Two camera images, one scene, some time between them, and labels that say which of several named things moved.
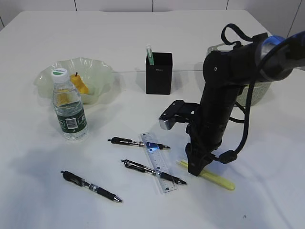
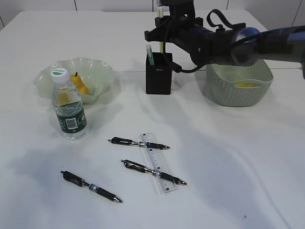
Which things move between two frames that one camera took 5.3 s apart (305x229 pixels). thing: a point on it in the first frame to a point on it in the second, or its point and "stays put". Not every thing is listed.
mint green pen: (149, 54) stays put
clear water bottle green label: (69, 110) stays put
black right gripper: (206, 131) to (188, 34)
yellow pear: (76, 79) stays put
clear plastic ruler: (166, 179) stays put
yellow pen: (211, 177) to (160, 14)
